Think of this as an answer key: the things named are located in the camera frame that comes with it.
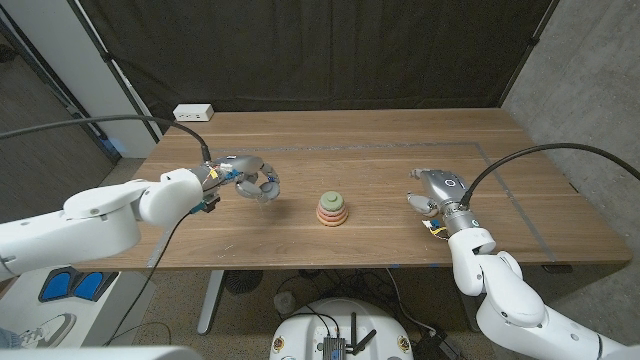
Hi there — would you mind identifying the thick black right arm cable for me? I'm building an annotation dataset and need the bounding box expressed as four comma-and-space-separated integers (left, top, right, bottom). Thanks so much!
458, 142, 640, 209

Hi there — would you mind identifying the white power strip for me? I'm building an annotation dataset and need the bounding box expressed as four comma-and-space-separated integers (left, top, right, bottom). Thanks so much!
172, 103, 215, 123

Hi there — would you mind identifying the black round floor fan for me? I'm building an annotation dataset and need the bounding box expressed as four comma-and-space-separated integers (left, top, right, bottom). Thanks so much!
223, 269, 265, 295

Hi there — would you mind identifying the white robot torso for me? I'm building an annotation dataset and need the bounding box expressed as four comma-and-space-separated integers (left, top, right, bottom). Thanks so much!
269, 298, 415, 360

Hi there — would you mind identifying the white sneaker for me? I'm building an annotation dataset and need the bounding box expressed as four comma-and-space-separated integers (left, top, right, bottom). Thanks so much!
17, 312, 78, 349

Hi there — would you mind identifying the person leg in jeans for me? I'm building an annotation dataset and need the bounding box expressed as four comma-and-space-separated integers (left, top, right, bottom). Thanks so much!
0, 327, 22, 350

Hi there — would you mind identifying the green toy disk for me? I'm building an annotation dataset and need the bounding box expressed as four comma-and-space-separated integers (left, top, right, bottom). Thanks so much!
320, 191, 345, 212

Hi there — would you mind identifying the grey toy disk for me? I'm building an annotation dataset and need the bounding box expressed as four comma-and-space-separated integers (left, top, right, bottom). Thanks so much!
257, 180, 282, 204

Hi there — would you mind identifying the blue foot pedal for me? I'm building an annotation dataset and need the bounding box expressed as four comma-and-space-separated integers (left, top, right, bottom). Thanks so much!
38, 267, 76, 303
73, 271, 119, 301

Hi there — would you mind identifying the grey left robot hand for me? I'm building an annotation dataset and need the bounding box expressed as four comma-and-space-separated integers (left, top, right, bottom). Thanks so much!
192, 154, 281, 204

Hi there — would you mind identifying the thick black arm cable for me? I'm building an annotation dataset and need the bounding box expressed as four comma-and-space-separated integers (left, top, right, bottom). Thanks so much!
458, 142, 640, 209
0, 114, 212, 164

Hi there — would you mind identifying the white table leg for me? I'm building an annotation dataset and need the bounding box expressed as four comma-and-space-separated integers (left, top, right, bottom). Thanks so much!
197, 269, 226, 335

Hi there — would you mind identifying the black backdrop stand pole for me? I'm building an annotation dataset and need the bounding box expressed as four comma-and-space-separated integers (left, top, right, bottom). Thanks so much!
496, 0, 561, 109
66, 0, 165, 141

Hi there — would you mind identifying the white pedal platform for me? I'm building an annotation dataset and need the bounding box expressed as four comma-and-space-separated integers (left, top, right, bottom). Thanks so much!
0, 264, 157, 349

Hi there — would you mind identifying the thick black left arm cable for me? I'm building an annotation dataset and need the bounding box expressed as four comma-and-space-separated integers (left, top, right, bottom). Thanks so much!
0, 114, 212, 164

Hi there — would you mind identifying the black radio module with antennas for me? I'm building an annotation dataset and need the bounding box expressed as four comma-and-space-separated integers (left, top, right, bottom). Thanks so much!
322, 312, 379, 360

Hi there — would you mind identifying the white round floor object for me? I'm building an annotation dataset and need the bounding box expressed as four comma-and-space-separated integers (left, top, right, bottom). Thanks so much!
273, 291, 298, 316

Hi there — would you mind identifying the black power adapter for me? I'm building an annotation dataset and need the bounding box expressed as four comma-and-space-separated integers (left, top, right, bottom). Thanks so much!
413, 327, 464, 360

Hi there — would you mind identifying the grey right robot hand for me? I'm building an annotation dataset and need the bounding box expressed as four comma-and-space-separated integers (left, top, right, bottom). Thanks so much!
406, 168, 480, 236

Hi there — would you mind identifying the thin black left cable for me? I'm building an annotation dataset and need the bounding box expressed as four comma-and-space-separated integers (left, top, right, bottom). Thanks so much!
102, 212, 194, 347

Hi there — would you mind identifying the black backdrop cloth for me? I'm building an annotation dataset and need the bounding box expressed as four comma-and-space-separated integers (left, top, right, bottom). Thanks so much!
77, 0, 556, 134

